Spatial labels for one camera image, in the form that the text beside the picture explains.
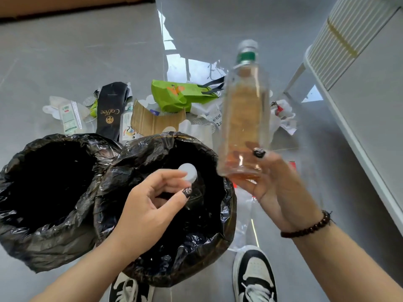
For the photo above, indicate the person's left hand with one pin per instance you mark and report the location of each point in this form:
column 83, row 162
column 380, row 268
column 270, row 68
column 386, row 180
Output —
column 141, row 213

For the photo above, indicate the person's right hand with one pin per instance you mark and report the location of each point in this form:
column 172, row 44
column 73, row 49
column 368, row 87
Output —
column 283, row 188

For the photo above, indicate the person's right thumb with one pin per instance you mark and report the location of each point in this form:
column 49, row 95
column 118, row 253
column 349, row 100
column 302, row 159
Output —
column 266, row 157

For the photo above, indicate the person's left thumb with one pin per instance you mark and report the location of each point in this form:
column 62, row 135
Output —
column 173, row 202

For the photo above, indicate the white bottle cap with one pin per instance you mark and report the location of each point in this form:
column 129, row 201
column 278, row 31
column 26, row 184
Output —
column 188, row 171

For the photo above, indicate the clear plastic bottle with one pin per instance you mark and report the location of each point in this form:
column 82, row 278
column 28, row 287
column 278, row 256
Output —
column 244, row 113

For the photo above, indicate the person's left forearm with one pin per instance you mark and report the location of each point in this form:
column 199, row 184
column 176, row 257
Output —
column 85, row 273

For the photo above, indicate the person's right forearm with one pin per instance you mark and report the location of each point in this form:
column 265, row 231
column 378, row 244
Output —
column 346, row 267

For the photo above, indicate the red paper scrap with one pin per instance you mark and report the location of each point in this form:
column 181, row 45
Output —
column 292, row 166

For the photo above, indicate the crumpled white red paper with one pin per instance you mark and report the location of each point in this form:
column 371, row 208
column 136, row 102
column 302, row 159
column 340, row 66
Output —
column 286, row 117

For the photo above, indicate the black trash bag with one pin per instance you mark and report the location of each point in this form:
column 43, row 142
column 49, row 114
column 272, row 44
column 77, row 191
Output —
column 47, row 242
column 195, row 248

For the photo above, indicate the white printed plastic bag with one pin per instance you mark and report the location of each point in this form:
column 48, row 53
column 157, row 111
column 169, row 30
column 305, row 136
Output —
column 211, row 114

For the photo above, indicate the brown cardboard piece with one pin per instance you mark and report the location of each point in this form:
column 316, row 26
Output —
column 151, row 121

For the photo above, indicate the small labelled plastic bottle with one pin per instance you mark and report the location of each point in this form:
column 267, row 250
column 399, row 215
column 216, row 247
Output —
column 127, row 122

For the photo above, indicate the person's left black white sneaker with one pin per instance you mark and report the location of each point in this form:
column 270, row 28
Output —
column 129, row 290

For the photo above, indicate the person's black white sneaker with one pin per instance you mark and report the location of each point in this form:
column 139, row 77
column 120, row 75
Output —
column 129, row 290
column 255, row 273

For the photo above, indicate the person's right black white sneaker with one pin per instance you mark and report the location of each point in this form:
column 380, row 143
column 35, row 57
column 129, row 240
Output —
column 255, row 273

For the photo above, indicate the green paper bag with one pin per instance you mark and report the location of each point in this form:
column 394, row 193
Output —
column 170, row 94

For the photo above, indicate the black coffee bag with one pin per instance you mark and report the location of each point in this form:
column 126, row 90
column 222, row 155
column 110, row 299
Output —
column 110, row 110

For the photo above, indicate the white table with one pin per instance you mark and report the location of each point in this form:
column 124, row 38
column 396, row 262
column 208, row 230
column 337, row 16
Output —
column 371, row 106

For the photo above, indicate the round silver foil lid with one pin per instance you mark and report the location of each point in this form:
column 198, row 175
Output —
column 89, row 101

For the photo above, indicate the clear packet with green label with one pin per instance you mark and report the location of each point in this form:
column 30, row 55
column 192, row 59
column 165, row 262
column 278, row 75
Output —
column 70, row 117

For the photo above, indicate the white ribbed panel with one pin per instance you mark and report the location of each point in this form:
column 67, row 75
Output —
column 340, row 37

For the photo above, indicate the large brown cardboard box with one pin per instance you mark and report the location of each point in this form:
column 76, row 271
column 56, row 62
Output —
column 63, row 4

